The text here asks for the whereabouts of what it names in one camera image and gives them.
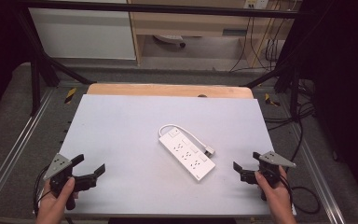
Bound white cabinet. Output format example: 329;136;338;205
28;0;137;61

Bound black floor cables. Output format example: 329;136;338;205
263;78;317;162

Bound person's right hand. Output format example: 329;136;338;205
254;165;297;224

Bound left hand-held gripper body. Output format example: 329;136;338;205
43;153;99;211

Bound white power strip cable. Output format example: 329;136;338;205
158;123;209;151

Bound grey power strip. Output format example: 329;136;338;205
153;34;187;49

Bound yellow black tape strip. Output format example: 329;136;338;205
264;92;282;107
63;87;77;105

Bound white wall socket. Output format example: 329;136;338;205
243;0;270;10

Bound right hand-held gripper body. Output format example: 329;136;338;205
240;150;296;189

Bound white power strip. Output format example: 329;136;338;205
158;126;217;182

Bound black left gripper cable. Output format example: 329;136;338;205
32;165;53;217

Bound black metal frame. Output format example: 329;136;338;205
14;0;306;117

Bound person's left hand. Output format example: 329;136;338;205
35;176;79;224

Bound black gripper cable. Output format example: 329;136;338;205
32;165;53;217
279;172;322;216

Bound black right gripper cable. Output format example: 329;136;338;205
279;172;322;216

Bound black curtain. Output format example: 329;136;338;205
292;0;358;214
0;0;34;129

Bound hanging black cables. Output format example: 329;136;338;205
228;15;285;73

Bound wooden table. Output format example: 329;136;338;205
86;82;255;100

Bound aluminium floor rail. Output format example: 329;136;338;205
0;89;58;213
291;123;347;224

